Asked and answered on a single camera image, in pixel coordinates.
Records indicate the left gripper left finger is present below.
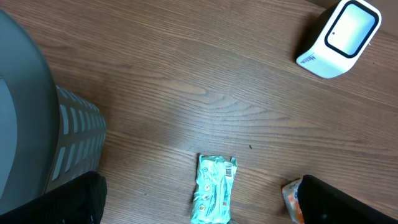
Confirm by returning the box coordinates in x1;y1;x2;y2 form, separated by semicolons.
1;171;107;224

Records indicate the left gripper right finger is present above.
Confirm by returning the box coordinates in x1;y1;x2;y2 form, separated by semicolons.
298;175;397;224

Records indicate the orange snack packet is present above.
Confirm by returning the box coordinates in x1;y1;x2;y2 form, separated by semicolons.
282;179;304;224

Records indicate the teal snack packet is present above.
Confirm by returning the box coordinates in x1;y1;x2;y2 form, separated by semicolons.
190;155;238;223

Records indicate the white barcode scanner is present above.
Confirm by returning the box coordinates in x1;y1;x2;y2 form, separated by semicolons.
296;0;382;78

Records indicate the grey plastic shopping basket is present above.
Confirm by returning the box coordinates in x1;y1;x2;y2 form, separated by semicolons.
1;12;106;213

